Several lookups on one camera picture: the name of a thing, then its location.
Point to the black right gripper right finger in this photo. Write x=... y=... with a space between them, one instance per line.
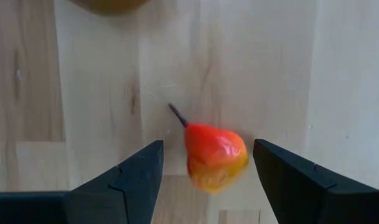
x=288 y=180

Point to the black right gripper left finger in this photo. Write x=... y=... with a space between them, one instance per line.
x=136 y=180

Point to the small yellow-red peach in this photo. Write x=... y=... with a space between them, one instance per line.
x=214 y=155

